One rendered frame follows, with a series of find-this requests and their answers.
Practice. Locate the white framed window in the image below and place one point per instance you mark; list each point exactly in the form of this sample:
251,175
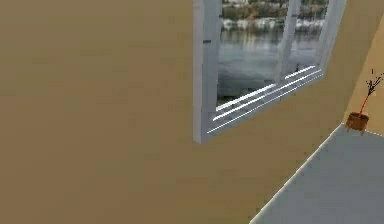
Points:
206,83

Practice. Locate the potted plant in brown pot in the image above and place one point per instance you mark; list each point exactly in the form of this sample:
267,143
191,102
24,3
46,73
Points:
357,121

